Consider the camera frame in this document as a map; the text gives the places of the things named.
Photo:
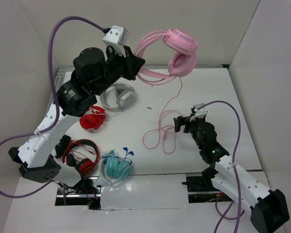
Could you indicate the red folded headphones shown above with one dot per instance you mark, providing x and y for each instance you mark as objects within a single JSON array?
[{"x": 93, "y": 118}]

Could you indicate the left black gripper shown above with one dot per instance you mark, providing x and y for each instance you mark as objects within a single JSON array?
[{"x": 135, "y": 63}]

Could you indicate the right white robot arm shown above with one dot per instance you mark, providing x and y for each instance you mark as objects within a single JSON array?
[{"x": 267, "y": 209}]

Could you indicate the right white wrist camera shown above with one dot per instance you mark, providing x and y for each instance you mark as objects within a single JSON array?
[{"x": 199, "y": 112}]

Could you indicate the pink headphones with cable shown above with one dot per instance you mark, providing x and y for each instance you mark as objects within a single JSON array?
[{"x": 180, "y": 65}]

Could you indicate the blue earbuds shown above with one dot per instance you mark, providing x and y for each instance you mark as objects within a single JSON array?
[{"x": 128, "y": 152}]

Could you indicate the grey white headphones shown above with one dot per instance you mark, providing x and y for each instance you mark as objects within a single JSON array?
[{"x": 124, "y": 95}]

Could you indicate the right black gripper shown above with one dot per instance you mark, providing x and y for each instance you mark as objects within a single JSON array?
[{"x": 180, "y": 121}]

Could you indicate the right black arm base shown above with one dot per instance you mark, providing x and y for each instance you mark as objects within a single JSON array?
[{"x": 200, "y": 188}]

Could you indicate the teal white headphones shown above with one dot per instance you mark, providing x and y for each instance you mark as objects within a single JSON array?
[{"x": 113, "y": 169}]

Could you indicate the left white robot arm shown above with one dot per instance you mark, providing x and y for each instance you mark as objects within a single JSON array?
[{"x": 36, "y": 161}]

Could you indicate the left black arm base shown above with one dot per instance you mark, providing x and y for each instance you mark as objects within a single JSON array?
[{"x": 86, "y": 195}]

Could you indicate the red black headphones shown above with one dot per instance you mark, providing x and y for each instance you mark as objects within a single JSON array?
[{"x": 78, "y": 160}]

